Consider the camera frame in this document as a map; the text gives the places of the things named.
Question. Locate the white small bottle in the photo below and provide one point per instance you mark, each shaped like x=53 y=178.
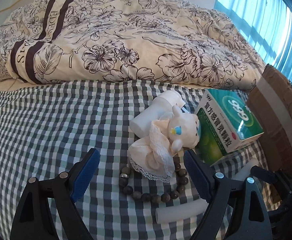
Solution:
x=161 y=104

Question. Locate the white plush toy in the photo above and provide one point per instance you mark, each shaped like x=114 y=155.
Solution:
x=152 y=156

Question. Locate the floral patterned duvet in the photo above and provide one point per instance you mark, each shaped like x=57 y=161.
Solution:
x=173 y=41

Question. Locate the checkered gingham cloth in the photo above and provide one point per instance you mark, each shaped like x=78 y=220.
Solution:
x=45 y=130

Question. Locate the brown cardboard box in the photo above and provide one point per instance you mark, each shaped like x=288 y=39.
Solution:
x=271 y=103

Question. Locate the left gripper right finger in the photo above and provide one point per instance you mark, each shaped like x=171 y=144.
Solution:
x=249 y=219

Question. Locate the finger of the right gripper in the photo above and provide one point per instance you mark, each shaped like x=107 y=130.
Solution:
x=281 y=181

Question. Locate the green 999 medicine box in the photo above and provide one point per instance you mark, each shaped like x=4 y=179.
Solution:
x=226 y=125

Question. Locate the teal window curtain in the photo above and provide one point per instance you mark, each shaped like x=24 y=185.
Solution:
x=267 y=26

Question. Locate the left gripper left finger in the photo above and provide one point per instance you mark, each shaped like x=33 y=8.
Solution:
x=33 y=218

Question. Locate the white foam tube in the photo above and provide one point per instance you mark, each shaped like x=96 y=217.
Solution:
x=171 y=214

